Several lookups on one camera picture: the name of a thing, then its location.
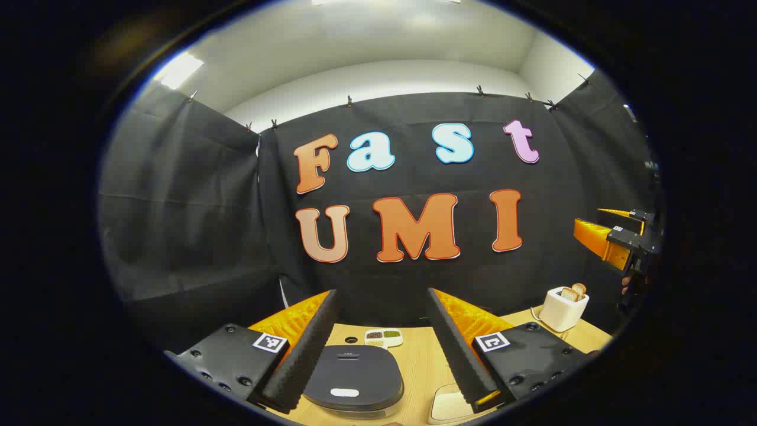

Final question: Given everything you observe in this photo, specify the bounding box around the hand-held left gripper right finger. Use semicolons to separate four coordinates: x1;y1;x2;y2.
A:
426;288;601;414

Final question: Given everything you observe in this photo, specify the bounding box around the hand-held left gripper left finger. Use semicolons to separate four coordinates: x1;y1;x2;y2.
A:
164;289;339;415

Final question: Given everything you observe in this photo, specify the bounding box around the dark grey rice cooker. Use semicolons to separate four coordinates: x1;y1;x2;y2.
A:
303;345;405;419

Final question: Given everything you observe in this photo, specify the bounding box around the clear glass container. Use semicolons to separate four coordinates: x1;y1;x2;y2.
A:
427;383;475;425

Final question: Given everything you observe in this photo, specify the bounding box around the small divided bean dish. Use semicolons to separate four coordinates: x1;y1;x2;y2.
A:
364;328;404;348

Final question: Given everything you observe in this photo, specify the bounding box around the white toaster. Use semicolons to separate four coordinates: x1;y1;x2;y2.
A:
539;286;590;333

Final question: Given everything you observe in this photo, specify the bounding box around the black backdrop cloth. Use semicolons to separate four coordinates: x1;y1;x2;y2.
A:
98;70;666;356

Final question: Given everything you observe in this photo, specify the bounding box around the row of small backdrop clips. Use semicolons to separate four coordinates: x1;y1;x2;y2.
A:
188;72;592;132

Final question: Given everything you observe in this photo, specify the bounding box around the ceiling light panel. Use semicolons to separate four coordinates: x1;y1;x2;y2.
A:
153;52;205;91

